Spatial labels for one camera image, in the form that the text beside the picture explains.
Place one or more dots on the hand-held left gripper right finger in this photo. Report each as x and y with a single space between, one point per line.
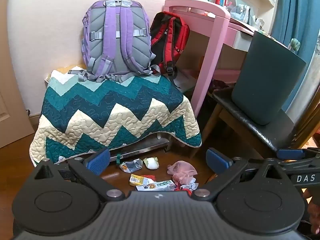
216 160

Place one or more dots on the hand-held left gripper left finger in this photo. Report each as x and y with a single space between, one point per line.
98 160

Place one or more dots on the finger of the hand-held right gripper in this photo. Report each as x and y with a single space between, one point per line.
290 154

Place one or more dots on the yellow juice carton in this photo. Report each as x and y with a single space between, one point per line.
138 180

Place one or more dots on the white green wrapper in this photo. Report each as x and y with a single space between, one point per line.
151 162

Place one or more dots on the cookie snack wrapper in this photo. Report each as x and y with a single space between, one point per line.
155 186

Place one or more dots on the person's right hand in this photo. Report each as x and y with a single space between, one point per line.
310 205

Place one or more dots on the green clip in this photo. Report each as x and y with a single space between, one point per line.
118 158

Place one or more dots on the silver crumpled wrapper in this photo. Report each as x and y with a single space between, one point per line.
130 166

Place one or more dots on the pink plastic bag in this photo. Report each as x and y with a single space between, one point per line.
181 171

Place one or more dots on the white crumpled paper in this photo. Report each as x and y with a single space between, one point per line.
188 185

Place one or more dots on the black seat wooden chair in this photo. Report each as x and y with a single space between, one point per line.
250 125

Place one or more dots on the red mesh net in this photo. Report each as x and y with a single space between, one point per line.
148 175

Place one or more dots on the zigzag quilted blanket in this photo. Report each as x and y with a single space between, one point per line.
112 105

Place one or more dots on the dark red cloth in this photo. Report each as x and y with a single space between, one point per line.
220 83

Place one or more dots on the green toy figure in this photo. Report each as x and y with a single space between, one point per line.
295 45

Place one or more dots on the beige wooden door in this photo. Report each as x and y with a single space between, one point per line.
10 92

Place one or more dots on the pink desk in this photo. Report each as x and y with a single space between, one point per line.
215 42

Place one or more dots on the red black backpack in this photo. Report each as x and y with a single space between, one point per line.
172 37

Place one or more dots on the purple grey backpack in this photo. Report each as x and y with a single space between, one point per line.
117 30

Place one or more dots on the blue curtain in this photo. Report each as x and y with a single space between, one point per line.
295 10

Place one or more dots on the metal bench frame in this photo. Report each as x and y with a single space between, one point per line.
145 147

